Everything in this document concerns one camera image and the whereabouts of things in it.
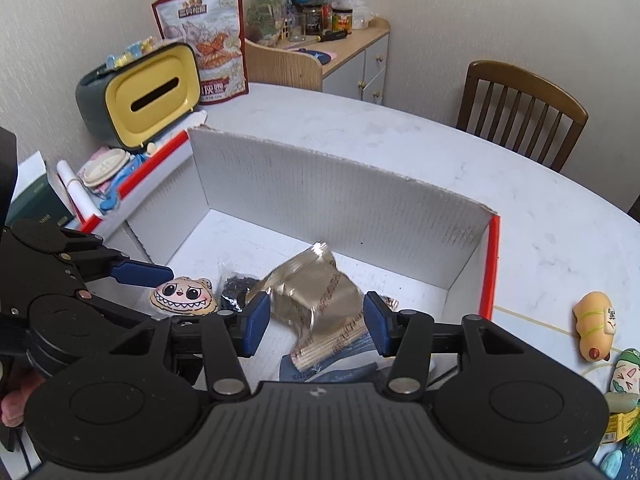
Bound blue printed table mat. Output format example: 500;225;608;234
492;305;640;480

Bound monster face plush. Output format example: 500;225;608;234
149;275;219;318

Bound rolled white paper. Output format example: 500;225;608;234
56;160;101;223

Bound small pastel ornaments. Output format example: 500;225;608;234
106;35;166;70

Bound yellow cardboard box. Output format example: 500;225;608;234
602;407;640;446

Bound round white lid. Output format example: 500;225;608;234
80;149;132;188

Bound clear plastic container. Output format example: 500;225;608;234
247;0;291;46

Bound green hat figure toy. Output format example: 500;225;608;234
602;347;640;408

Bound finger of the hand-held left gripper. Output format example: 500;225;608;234
75;290;151;333
10;219;174;288

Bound blue patterned packet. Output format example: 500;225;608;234
277;340;396;386

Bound dark glass jar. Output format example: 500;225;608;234
302;4;326;36

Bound orange label jar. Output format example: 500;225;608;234
331;5;354;35

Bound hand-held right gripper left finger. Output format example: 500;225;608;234
106;291;272;402

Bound gold foil packet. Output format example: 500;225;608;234
245;241;371;371

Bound clear plastic bag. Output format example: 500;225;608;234
332;0;376;28

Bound small dark blue pad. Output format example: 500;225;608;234
290;47;336;63

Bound white cardboard box red rim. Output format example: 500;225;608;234
80;125;502;386

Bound dark green tissue box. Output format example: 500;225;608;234
7;150;76;231

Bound yellow squishy animal toy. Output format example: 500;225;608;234
572;291;615;362

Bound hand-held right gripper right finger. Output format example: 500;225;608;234
363;290;542;398

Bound black yellow screwdriver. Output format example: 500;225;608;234
305;29;349;45

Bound green yellow tissue holder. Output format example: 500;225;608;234
75;40;207;153

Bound person's left hand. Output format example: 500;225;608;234
0;376;46;428

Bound red snack bag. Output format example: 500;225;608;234
151;0;250;106

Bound wooden side cabinet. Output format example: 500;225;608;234
245;16;391;106

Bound brown wooden chair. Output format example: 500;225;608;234
456;60;590;173

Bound clear bag of dark bits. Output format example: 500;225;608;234
218;272;261;311

